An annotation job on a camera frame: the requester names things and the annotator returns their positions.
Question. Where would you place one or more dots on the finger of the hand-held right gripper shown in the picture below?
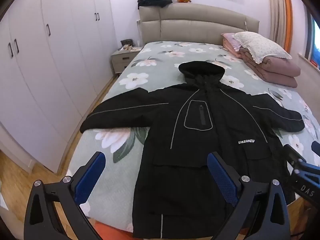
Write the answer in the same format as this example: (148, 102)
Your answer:
(316, 147)
(293, 153)

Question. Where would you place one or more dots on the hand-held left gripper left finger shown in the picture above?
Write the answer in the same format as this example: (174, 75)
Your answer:
(90, 177)

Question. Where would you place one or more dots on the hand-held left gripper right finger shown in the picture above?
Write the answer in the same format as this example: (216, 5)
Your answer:
(222, 180)

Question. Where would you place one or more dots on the black hooded jacket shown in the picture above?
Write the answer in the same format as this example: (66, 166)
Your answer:
(200, 140)

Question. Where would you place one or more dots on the bed with floral sheet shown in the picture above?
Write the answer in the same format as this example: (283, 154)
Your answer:
(120, 155)

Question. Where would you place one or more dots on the pink folded quilt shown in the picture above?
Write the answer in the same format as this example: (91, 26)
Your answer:
(277, 71)

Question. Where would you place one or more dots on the window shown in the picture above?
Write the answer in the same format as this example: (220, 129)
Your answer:
(315, 45)

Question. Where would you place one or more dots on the white dotted pillow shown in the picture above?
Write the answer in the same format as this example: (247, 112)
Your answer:
(260, 45)

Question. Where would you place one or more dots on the beige nightstand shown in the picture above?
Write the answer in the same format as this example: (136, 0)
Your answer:
(122, 60)

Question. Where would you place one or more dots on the pink pillow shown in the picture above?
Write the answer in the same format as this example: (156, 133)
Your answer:
(230, 42)

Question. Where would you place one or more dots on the orange curtain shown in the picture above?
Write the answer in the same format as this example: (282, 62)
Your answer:
(288, 17)

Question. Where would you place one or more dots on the white wardrobe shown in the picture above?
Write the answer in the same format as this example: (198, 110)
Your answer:
(62, 42)

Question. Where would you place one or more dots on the beige curtain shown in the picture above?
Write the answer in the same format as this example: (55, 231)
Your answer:
(276, 10)

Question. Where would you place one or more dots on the beige padded headboard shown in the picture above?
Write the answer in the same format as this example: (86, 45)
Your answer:
(195, 25)

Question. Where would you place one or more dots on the dark green folded cloth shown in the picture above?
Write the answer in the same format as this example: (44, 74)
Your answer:
(155, 0)

